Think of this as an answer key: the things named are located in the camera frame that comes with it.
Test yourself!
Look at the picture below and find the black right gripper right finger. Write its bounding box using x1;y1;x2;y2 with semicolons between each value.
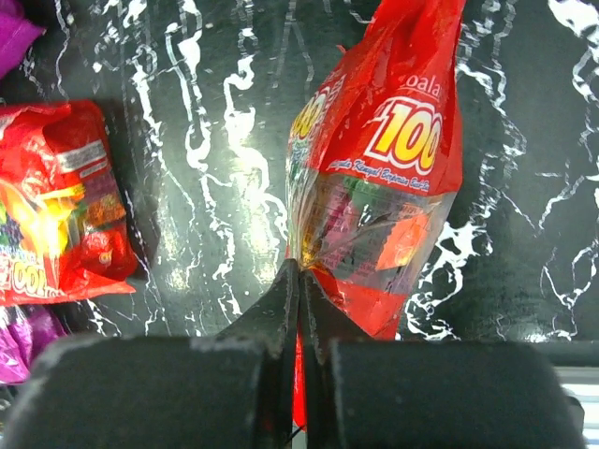
299;271;585;448

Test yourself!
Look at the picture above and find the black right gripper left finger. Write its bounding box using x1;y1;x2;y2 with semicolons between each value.
1;260;300;448

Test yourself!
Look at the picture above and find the red candy bag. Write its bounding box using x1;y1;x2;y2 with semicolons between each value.
1;100;138;306
284;0;468;431

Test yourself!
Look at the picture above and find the purple candy bag front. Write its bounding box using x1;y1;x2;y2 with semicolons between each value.
1;305;66;385

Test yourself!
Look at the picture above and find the purple candy bag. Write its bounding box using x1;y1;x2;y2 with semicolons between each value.
0;0;46;79
1;305;66;385

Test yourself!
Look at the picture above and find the purple candy bag back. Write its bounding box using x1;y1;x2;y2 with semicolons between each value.
0;0;46;79

